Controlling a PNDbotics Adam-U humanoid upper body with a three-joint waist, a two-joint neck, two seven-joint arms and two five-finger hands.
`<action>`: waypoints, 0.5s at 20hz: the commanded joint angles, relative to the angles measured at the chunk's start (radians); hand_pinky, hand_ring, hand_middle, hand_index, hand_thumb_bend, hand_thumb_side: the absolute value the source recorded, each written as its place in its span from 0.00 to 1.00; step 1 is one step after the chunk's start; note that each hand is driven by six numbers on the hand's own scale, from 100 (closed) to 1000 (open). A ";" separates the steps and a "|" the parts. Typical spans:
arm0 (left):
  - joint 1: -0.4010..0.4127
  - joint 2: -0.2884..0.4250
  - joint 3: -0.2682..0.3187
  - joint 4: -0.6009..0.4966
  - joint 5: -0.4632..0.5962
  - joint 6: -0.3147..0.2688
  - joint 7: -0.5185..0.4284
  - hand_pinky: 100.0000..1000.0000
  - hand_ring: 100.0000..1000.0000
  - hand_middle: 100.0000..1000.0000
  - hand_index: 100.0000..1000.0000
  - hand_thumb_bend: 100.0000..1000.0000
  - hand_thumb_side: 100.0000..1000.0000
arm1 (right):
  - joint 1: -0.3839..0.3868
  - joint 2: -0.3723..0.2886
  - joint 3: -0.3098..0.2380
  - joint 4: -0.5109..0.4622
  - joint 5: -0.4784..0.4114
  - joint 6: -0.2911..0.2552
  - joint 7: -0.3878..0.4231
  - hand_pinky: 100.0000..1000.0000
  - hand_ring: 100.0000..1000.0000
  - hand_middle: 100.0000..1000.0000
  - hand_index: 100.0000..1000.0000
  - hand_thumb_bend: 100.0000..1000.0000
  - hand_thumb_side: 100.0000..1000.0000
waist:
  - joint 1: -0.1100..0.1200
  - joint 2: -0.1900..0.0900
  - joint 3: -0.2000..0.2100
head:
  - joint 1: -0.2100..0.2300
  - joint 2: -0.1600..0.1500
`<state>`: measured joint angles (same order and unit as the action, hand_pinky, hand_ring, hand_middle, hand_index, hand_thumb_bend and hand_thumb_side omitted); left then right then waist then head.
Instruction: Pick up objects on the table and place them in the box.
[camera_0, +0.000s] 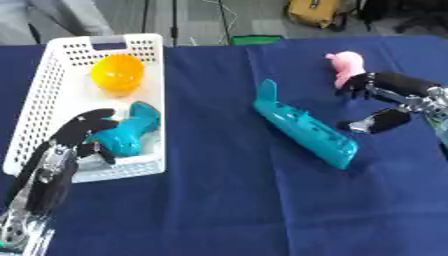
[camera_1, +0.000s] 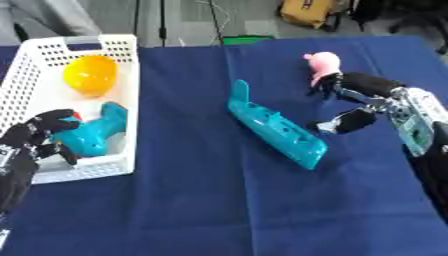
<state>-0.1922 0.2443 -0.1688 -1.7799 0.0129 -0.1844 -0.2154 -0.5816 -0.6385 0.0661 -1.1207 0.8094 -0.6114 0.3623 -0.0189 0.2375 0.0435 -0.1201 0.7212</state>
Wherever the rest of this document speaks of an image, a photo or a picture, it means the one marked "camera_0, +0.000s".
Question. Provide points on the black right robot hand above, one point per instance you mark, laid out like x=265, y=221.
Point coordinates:
x=402, y=83

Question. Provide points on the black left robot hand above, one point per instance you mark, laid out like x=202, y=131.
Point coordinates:
x=79, y=128

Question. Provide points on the teal toy shark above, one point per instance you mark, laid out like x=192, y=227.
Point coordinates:
x=129, y=131

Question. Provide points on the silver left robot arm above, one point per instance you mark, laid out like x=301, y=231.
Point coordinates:
x=20, y=233

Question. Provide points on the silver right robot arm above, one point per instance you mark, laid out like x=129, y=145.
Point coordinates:
x=438, y=111

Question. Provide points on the green box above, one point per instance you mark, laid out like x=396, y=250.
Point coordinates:
x=255, y=40

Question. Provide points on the white perforated plastic basket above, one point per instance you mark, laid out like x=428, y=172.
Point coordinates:
x=41, y=100

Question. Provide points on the pink soft toy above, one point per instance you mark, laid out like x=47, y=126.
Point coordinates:
x=349, y=65

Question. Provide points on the yellow plastic ball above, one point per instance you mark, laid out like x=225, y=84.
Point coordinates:
x=116, y=74

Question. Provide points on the black chair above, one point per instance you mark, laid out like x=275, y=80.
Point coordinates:
x=408, y=13

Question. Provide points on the teal toy airplane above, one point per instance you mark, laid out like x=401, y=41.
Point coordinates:
x=309, y=131

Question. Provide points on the person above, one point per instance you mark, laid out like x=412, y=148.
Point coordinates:
x=52, y=18

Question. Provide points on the yellow bag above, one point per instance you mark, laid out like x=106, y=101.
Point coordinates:
x=315, y=11

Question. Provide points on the black tripod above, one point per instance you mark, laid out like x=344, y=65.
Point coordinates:
x=174, y=20

